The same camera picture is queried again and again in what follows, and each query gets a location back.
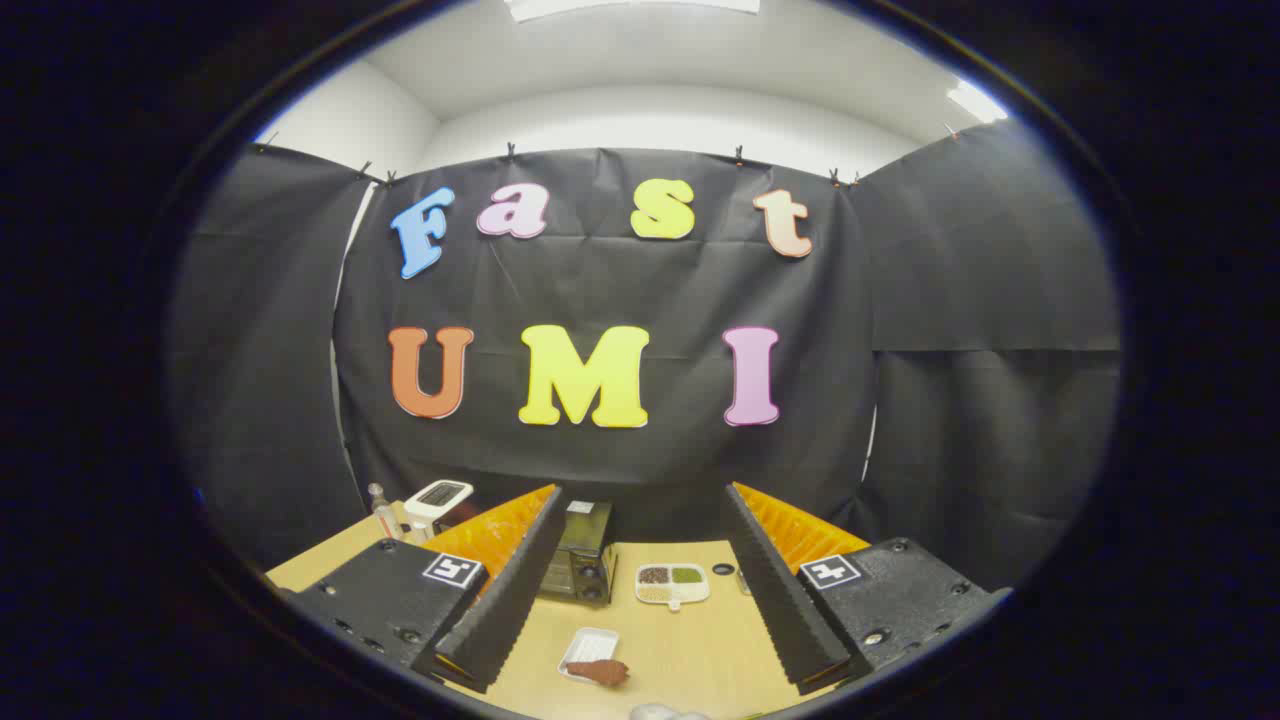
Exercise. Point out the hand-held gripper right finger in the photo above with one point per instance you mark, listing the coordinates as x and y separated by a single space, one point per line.
785 600

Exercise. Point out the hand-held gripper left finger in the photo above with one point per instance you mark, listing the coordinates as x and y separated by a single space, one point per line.
515 600

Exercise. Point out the black toaster oven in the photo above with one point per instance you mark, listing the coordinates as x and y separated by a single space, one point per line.
585 560

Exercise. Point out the brown meat piece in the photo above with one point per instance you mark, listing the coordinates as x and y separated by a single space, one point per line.
600 672

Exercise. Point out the white toaster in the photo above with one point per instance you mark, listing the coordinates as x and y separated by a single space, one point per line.
435 497

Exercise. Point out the metal mesh utensil holder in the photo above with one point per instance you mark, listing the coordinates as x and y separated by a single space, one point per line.
743 582

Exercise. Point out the white rectangular tray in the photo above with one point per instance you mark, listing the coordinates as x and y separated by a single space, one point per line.
590 643

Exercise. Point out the white divided grain dish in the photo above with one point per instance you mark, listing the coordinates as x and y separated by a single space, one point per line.
672 585

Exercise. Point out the clear glass bottle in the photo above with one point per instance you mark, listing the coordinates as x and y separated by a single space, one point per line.
385 518

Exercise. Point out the small ceiling light panel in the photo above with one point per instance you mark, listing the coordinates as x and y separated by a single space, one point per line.
975 100

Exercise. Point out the long ceiling light panel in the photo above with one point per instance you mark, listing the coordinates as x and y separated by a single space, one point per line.
630 6

